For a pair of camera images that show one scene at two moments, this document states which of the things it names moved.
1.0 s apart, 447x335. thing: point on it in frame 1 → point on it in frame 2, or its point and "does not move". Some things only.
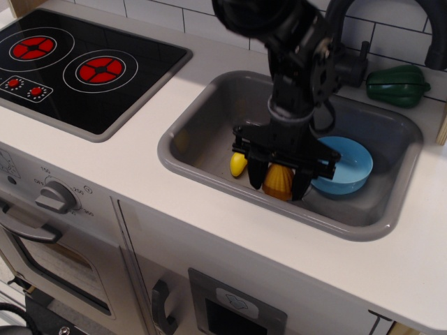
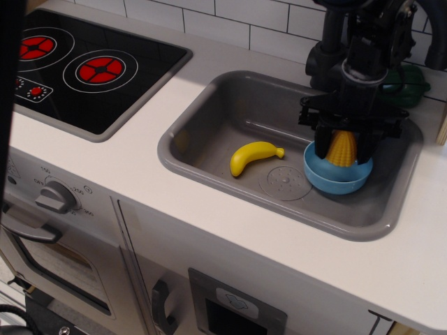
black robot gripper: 286,139 → 354,105
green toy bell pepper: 401,86 does not move
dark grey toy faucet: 350,61 does not move
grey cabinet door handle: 166,325 does not move
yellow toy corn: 278,182 → 342,151
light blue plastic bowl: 351,171 does not move
